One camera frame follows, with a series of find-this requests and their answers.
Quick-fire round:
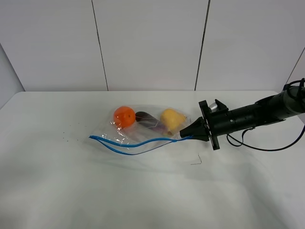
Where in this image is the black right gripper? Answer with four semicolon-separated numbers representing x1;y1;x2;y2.
180;100;236;150

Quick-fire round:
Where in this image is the purple eggplant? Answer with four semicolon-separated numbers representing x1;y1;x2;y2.
135;111;173;137

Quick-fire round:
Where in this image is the orange fruit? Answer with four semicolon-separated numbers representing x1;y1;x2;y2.
113;106;136;128

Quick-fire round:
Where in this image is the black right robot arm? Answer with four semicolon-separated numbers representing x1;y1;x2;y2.
180;80;305;150

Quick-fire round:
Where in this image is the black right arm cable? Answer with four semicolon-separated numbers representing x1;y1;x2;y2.
226;78;305;152

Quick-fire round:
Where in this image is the yellow pear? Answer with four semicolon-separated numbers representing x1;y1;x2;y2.
160;108;186;133

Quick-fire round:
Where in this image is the clear zip bag blue seal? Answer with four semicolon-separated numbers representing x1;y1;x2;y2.
89;104;192;156

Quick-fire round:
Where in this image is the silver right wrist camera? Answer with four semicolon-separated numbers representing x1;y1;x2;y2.
209;103;219;113

